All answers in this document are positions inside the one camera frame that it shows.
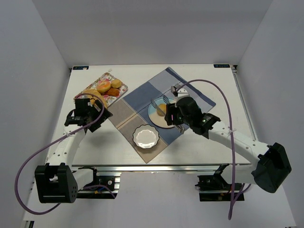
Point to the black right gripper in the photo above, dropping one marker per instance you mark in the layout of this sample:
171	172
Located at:
170	115

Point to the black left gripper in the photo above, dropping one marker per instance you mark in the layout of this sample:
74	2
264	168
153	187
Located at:
100	116

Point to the round golden bun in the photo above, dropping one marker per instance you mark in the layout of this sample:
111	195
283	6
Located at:
161	111

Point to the long twisted bread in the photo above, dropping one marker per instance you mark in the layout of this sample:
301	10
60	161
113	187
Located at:
99	95

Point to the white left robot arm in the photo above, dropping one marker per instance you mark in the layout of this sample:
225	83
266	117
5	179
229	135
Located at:
56	182

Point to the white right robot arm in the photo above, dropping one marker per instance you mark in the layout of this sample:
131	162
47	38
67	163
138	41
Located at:
269	165

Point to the plain glazed donut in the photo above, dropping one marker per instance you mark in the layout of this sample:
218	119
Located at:
89	93

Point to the blue and cream plate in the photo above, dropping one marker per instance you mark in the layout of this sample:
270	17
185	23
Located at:
157	119

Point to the pink frosted donut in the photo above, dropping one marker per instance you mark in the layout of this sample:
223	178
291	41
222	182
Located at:
103	86

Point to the dark brown muffin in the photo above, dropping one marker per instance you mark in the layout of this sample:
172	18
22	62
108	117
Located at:
113	92

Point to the floral serving tray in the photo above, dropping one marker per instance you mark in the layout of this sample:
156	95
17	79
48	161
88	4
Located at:
109	100

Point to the white scalloped bowl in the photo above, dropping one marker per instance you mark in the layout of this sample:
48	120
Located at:
145	136

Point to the round bun on tray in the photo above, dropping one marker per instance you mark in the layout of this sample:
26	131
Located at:
116	83

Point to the blue label left corner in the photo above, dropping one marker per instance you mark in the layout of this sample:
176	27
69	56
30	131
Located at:
80	68

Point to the blue label corner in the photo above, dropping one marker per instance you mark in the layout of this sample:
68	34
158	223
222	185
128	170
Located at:
80	68
221	65

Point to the blue label right corner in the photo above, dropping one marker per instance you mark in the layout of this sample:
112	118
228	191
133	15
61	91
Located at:
221	65

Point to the metal spoon green handle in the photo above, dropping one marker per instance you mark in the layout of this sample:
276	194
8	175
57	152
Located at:
174	91

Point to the aluminium table front rail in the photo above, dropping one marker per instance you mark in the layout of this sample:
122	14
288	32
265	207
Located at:
118	169

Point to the aluminium table rail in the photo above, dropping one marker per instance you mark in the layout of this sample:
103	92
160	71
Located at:
245	107
118	169

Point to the aluminium table right rail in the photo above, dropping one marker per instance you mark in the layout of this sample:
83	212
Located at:
245	107

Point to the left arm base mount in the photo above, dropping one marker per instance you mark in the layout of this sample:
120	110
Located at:
99	184

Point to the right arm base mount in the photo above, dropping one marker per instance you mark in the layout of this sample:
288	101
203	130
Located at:
213	188

